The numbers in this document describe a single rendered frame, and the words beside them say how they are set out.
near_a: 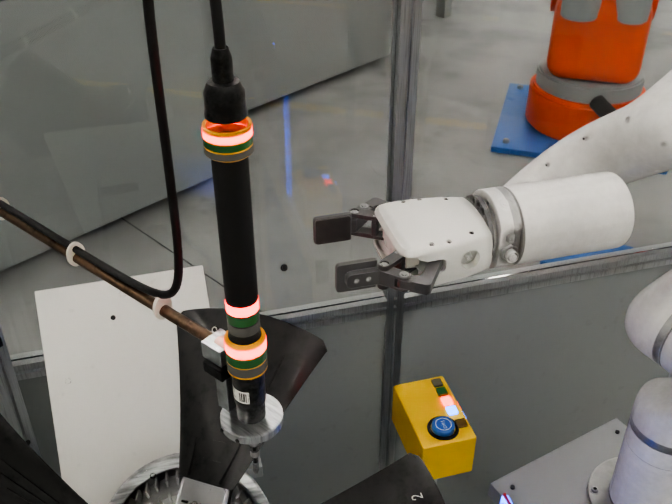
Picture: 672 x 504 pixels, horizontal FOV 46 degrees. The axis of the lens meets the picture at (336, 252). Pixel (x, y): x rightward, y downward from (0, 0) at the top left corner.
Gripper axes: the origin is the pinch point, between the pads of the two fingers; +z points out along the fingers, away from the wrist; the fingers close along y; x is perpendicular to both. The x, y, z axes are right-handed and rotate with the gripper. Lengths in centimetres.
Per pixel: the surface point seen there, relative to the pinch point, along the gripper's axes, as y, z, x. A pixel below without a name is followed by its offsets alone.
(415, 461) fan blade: 8.1, -14.3, -44.5
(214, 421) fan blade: 12.2, 13.1, -32.9
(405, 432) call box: 30, -21, -63
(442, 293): 70, -45, -66
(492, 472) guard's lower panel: 71, -66, -135
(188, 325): 6.7, 15.1, -11.6
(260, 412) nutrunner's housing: -1.5, 8.9, -18.7
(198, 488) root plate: 7.5, 16.5, -39.6
